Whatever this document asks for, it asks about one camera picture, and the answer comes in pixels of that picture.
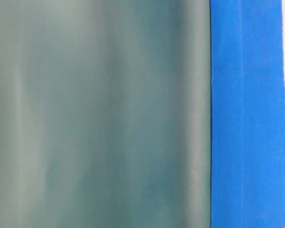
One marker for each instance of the blue table cover cloth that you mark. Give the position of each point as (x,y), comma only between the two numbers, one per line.
(248,114)

